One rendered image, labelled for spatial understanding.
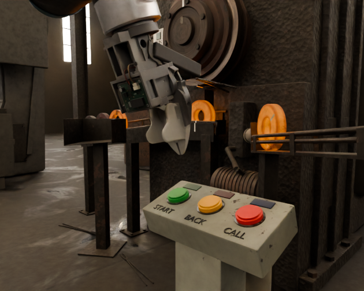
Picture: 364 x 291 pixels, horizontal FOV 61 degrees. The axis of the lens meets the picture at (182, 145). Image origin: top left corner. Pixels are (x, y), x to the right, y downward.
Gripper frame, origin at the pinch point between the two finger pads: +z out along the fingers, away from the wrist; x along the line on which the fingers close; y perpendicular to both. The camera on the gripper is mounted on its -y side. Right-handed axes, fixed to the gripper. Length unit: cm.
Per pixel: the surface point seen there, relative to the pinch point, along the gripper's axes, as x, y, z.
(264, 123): -13, -56, 15
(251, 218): 13.2, 5.0, 9.9
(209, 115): -50, -76, 14
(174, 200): -2.0, 4.0, 8.6
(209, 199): 4.5, 2.5, 8.9
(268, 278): 5.3, -6.8, 32.7
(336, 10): 0, -121, -14
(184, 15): -51, -82, -31
